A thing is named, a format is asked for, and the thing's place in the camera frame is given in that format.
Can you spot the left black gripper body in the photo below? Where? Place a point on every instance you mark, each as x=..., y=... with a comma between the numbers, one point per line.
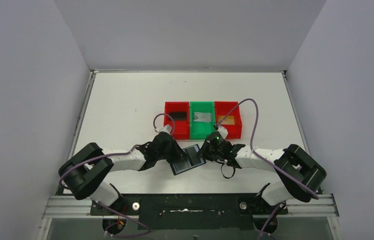
x=172, y=149

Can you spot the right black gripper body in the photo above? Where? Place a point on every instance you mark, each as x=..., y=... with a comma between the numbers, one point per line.
x=210, y=151

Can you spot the black card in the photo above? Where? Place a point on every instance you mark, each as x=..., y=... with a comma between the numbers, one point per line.
x=193, y=156
x=178, y=115

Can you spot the black leather card holder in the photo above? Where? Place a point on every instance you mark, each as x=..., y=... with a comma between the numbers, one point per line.
x=182, y=165

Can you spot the green bin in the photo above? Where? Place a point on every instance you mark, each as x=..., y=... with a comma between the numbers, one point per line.
x=199, y=130

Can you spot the red bin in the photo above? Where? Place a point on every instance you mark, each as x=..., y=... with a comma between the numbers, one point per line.
x=223, y=108
x=181, y=128

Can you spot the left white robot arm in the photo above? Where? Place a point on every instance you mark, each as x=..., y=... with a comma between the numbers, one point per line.
x=84, y=173

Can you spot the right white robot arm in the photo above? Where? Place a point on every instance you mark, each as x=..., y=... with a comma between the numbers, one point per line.
x=299, y=175

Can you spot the gold card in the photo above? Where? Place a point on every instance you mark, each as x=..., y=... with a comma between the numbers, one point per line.
x=226, y=120

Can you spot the silver card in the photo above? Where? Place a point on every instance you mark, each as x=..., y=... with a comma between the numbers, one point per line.
x=202, y=117

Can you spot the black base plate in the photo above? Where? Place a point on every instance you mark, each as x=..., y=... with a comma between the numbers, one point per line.
x=244, y=211

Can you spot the aluminium frame rail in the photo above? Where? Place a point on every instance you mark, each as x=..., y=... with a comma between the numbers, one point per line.
x=67, y=207

